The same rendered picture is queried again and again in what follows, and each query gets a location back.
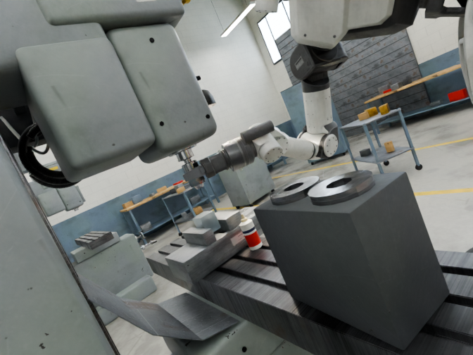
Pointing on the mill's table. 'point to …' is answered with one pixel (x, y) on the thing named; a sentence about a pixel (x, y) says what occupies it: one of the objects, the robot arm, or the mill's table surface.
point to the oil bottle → (250, 233)
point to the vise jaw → (229, 220)
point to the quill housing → (163, 87)
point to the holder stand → (357, 251)
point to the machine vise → (208, 249)
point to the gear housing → (112, 12)
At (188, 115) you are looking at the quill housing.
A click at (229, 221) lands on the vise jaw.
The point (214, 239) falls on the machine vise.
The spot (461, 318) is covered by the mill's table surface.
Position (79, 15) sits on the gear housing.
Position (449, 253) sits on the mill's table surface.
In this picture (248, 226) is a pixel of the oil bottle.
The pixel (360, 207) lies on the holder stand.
